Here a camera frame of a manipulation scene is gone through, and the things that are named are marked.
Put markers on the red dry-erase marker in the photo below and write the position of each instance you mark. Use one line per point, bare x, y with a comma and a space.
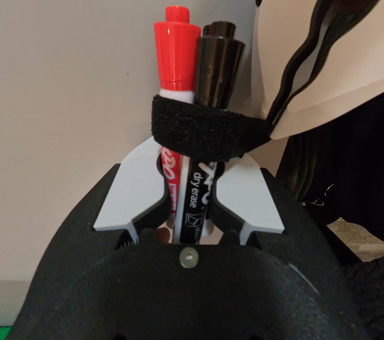
175, 54

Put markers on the black dry-erase marker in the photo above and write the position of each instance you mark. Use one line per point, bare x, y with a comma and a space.
207, 30
219, 69

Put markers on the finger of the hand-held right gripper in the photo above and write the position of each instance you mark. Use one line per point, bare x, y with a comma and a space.
285, 15
345, 81

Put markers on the green plastic bin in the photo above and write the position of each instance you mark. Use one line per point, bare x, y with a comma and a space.
5, 334

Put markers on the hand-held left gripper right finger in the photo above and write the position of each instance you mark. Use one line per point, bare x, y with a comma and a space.
249, 199

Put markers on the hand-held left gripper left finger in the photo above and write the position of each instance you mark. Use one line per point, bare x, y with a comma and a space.
129, 196

